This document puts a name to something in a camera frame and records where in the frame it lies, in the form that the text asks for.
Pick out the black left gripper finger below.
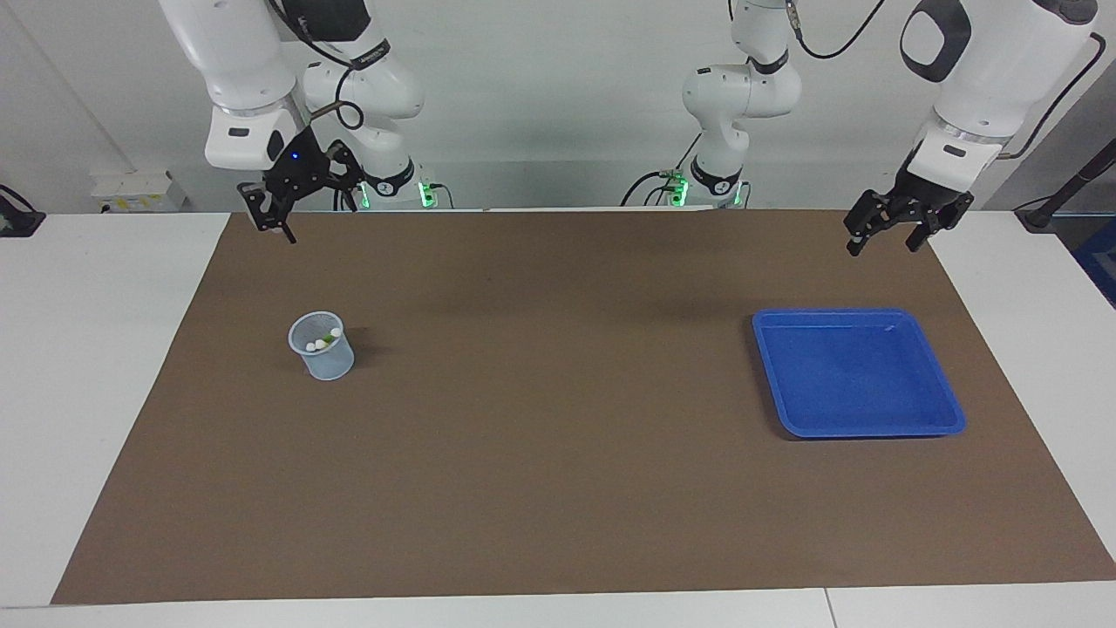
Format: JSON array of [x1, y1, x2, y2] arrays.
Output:
[[905, 190, 976, 254], [842, 188, 897, 258]]

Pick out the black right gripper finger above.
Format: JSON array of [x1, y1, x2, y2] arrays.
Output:
[[321, 140, 367, 212], [237, 181, 299, 246]]

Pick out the black stand pole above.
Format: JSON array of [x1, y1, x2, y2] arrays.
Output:
[[1014, 138, 1116, 233]]

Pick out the translucent plastic cup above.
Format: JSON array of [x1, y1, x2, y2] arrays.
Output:
[[288, 311, 357, 382]]

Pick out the blue floor object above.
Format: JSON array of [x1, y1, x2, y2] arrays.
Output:
[[1071, 218, 1116, 308]]

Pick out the blue plastic tray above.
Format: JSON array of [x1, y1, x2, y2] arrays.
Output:
[[752, 307, 967, 439]]

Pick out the brown table mat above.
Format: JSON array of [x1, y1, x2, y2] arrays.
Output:
[[51, 209, 1116, 605]]

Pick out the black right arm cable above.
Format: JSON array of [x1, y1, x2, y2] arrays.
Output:
[[270, 0, 391, 132]]

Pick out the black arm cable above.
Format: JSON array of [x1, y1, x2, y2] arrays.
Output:
[[270, 0, 391, 132], [789, 0, 1106, 160]]

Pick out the white wall socket box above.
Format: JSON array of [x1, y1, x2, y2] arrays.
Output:
[[90, 170, 188, 214]]

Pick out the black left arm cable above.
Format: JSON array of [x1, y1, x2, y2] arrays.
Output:
[[789, 0, 1106, 160]]

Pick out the black base power cables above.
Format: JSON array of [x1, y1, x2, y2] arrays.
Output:
[[621, 131, 703, 208]]

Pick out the black clamp mount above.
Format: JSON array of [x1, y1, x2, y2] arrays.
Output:
[[0, 184, 46, 237]]

